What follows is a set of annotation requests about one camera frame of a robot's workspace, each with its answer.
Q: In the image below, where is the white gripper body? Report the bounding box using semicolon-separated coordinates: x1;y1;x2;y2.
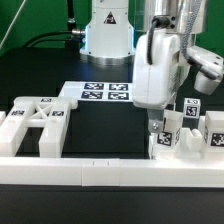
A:
132;29;190;110

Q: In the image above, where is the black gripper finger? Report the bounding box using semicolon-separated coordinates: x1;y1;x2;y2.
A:
147;109;164;133

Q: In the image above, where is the white chair seat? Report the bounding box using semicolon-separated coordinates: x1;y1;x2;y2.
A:
149;128;204;160

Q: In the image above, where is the white chair nut peg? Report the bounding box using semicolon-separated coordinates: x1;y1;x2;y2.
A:
154;110;183;157

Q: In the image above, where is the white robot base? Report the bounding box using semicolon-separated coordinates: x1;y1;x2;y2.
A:
80;0;135;65

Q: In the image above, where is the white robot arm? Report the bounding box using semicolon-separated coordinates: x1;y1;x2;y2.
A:
132;0;204;133

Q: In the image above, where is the white part at left edge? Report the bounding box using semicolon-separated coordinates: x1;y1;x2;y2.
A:
0;111;6;128

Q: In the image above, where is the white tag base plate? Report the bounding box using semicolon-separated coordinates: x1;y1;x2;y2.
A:
59;81;132;102

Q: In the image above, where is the white chair back frame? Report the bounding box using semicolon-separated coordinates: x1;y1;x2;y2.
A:
0;97;78;158

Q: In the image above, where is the black cable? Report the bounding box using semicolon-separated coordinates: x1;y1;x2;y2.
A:
23;29;86;48

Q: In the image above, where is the white obstacle fence wall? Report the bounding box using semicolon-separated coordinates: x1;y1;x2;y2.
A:
0;157;224;188

